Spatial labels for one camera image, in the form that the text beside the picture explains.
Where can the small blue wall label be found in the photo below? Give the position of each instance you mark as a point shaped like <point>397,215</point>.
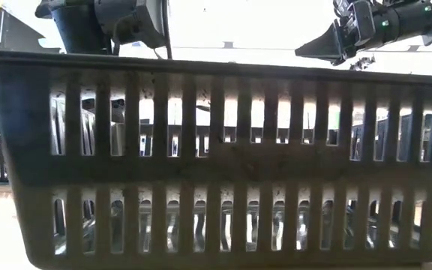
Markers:
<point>136,44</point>

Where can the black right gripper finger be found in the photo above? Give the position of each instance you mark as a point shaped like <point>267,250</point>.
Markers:
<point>324,47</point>

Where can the grey wall socket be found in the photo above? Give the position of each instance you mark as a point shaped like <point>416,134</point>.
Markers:
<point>413,48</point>
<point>228,44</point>

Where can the small dark ragged object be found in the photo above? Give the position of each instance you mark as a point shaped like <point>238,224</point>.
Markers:
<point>362,63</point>

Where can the clear bag with black sponge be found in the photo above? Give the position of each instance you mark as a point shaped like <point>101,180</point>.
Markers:
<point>172,232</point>

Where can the large grey flat panel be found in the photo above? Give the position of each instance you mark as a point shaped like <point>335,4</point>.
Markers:
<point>17,33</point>

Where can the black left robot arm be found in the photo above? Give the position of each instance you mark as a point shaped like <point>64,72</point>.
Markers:
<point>77,30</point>

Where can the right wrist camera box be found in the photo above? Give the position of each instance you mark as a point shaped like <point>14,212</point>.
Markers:
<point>364,18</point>

